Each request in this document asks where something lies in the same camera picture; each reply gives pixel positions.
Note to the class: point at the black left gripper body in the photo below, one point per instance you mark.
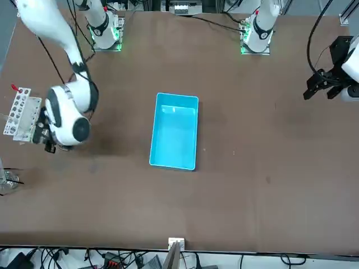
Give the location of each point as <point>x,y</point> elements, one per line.
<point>338,50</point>

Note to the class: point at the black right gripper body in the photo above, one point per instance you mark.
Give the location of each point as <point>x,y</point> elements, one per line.
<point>42,134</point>

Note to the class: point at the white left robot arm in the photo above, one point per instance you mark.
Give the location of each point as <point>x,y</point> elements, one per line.
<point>262,30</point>

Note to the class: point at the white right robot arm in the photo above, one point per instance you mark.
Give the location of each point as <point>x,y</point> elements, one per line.
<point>67,117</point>

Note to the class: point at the white test tube rack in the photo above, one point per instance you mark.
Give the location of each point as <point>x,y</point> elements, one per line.
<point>28,112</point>

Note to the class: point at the aluminium profile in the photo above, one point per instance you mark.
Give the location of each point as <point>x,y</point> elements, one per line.
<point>345,18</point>

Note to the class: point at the thin black rod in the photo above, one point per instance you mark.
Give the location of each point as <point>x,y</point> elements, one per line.
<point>14,178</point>

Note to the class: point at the red tipped stick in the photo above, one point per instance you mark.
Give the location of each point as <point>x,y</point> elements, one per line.
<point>14,87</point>

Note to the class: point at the black power adapter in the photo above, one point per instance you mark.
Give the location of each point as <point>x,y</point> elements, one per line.
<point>21,262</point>

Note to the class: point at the blue plastic bin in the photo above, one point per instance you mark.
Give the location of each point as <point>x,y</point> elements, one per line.
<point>174,134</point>

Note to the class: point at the black red power strip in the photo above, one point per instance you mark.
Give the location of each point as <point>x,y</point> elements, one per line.
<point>112,262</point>

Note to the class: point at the white circuit breaker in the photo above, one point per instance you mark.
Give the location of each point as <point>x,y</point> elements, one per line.
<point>181,9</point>

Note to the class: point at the white mounting bracket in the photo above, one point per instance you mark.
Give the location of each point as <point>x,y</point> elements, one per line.
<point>181,242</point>

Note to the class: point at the grey aluminium post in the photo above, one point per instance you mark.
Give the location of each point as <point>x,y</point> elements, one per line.
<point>172,257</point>

